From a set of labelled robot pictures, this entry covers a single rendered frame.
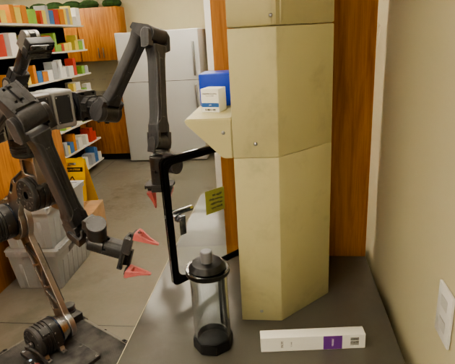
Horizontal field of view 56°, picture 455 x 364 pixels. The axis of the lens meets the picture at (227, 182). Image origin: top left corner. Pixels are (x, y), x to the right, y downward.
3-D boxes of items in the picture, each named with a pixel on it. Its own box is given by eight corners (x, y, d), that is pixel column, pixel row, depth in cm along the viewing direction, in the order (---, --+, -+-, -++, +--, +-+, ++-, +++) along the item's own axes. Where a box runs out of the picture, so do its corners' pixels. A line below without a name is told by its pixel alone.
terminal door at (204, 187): (246, 251, 148) (241, 137, 135) (173, 287, 130) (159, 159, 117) (245, 250, 149) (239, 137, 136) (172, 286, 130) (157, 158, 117)
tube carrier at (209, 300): (237, 327, 116) (232, 256, 109) (230, 355, 106) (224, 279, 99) (198, 324, 118) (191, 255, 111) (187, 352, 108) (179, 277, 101)
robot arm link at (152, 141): (165, 136, 161) (148, 136, 154) (188, 140, 155) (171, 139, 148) (162, 168, 163) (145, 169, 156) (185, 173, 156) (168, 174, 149)
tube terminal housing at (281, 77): (322, 262, 148) (326, 24, 123) (334, 322, 117) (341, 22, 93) (250, 261, 151) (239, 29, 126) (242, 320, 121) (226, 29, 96)
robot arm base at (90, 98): (97, 118, 186) (92, 89, 183) (109, 118, 182) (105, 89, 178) (80, 121, 180) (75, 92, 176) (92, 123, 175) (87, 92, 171)
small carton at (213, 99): (227, 109, 115) (225, 86, 113) (219, 112, 111) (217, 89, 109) (209, 108, 117) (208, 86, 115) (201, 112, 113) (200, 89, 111)
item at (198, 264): (230, 266, 109) (228, 242, 107) (222, 286, 101) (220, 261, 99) (194, 263, 111) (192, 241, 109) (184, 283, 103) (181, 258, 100)
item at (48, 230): (92, 217, 358) (85, 179, 348) (56, 251, 302) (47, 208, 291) (44, 217, 364) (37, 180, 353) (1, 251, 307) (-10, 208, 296)
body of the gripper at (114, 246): (130, 239, 126) (105, 232, 126) (122, 271, 128) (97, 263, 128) (136, 232, 132) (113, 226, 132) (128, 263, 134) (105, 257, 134)
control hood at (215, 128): (244, 130, 136) (243, 98, 133) (233, 158, 105) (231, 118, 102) (208, 131, 137) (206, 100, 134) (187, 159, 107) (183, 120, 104)
